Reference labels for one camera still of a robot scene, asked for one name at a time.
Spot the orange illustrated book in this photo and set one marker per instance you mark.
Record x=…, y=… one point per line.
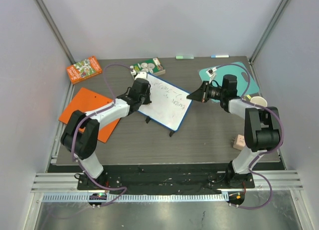
x=84, y=69

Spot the black whiteboard stand foot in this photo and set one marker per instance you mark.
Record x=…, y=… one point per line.
x=148, y=119

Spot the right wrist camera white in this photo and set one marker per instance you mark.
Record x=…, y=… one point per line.
x=211, y=72

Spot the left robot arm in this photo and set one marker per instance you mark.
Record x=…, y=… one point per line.
x=80, y=135

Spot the blue-framed whiteboard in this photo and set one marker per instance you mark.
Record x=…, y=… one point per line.
x=169, y=104

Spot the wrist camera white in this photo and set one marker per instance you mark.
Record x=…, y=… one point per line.
x=211, y=72
x=139, y=74

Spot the blue marker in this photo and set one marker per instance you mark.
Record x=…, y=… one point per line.
x=219, y=56

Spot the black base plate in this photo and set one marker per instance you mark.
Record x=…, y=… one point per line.
x=164, y=179

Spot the aluminium front rail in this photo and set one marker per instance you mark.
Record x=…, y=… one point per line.
x=62, y=187

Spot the yellow-green object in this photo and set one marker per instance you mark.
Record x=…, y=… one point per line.
x=247, y=98

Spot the white paper cup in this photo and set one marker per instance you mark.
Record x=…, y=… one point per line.
x=259, y=101

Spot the teal cutting board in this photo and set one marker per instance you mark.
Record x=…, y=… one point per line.
x=243, y=80

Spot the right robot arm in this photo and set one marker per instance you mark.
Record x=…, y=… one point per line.
x=263, y=130

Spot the green illustrated book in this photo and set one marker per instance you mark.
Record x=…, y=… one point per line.
x=153, y=66

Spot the green marker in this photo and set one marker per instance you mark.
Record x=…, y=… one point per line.
x=184, y=57

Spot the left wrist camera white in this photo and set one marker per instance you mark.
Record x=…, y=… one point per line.
x=139, y=74

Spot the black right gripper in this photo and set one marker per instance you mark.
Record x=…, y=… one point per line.
x=205, y=91

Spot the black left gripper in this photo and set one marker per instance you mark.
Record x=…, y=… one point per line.
x=147, y=100

